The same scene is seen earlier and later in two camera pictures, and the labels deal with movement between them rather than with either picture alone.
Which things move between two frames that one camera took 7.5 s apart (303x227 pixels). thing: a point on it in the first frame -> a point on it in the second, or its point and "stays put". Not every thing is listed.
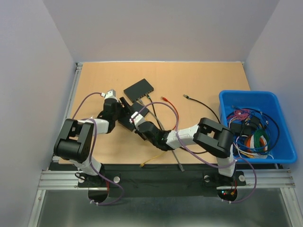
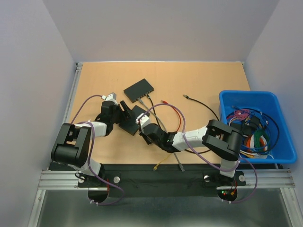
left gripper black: (125, 109) stays put
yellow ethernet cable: (142, 164) -> (155, 167)
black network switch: (138, 90) stays put
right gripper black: (138, 128) stays put
